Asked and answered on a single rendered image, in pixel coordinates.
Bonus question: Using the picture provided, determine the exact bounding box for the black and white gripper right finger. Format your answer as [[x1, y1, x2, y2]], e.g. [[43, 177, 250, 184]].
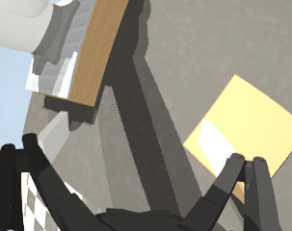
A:
[[172, 120, 282, 231]]

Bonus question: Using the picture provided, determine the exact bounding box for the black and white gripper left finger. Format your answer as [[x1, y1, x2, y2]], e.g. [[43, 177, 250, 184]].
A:
[[0, 112, 112, 231]]

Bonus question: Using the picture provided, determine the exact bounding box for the pale yellow mat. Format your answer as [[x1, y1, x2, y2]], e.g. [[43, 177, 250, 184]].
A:
[[183, 75, 292, 177]]

